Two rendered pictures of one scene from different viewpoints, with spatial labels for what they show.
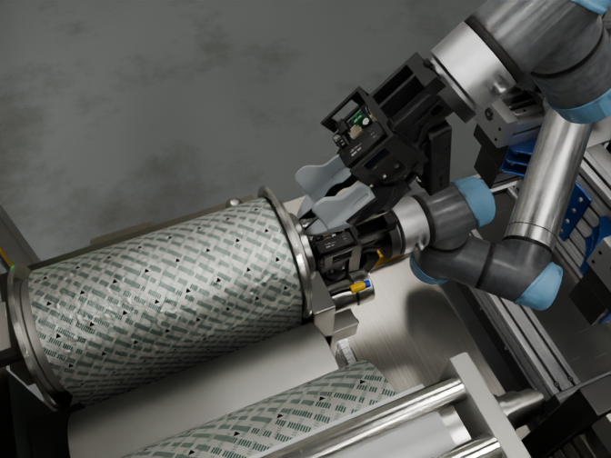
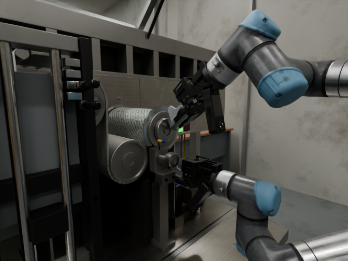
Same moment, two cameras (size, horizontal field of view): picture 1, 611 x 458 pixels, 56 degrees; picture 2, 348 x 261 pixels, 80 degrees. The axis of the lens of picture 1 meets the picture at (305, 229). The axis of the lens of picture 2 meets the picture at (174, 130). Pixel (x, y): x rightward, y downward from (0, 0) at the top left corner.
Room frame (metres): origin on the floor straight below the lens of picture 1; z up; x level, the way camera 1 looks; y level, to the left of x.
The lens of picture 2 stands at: (0.13, -0.58, 1.34)
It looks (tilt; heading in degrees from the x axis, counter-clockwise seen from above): 9 degrees down; 68
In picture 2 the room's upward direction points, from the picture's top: straight up
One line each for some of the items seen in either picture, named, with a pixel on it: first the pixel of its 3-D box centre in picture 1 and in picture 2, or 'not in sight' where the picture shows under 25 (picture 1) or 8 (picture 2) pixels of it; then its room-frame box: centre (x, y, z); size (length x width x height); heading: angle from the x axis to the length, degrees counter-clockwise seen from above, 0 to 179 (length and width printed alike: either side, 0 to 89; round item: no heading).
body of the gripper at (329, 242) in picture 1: (349, 242); (202, 174); (0.43, -0.06, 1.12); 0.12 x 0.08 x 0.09; 113
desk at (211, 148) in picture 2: not in sight; (185, 156); (1.52, 2.33, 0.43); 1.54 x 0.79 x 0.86; 21
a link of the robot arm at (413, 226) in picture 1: (402, 228); (225, 185); (0.46, -0.14, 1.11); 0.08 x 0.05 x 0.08; 23
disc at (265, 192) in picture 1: (283, 252); (161, 129); (0.33, 0.02, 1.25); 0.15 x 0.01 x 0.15; 23
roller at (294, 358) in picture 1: (215, 422); (108, 153); (0.18, 0.09, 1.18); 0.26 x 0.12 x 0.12; 113
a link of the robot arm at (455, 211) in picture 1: (449, 211); (254, 194); (0.50, -0.21, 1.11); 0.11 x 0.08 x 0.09; 113
